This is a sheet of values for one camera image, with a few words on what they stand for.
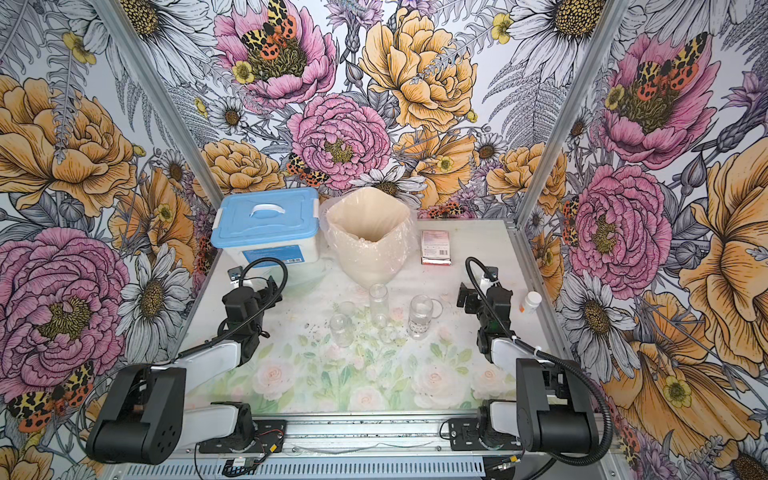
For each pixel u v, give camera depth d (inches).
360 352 34.9
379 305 32.9
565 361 18.3
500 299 27.5
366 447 29.0
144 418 16.5
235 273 30.0
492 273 30.4
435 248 42.8
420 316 31.7
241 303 26.5
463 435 29.2
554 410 16.8
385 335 36.1
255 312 28.1
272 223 38.3
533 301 35.8
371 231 41.6
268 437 29.2
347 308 38.3
